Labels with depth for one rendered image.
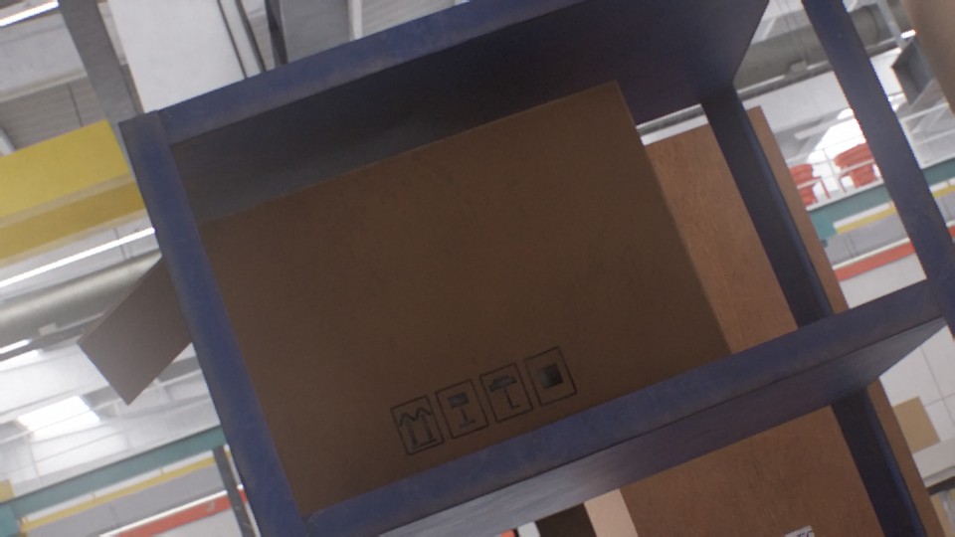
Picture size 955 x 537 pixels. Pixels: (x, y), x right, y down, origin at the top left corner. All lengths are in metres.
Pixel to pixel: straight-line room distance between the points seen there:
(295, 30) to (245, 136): 9.93
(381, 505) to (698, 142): 0.96
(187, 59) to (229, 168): 10.53
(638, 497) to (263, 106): 0.83
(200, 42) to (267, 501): 10.79
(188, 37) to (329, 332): 10.71
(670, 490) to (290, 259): 0.76
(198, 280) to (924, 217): 0.61
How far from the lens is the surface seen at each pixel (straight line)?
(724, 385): 1.40
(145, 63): 12.10
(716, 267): 2.15
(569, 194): 1.50
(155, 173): 1.44
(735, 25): 1.72
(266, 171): 1.59
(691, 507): 2.08
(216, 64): 12.03
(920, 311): 1.45
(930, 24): 1.56
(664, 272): 1.49
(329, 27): 11.56
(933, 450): 3.49
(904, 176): 1.48
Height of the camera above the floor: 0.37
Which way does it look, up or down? 13 degrees up
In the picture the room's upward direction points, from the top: 22 degrees counter-clockwise
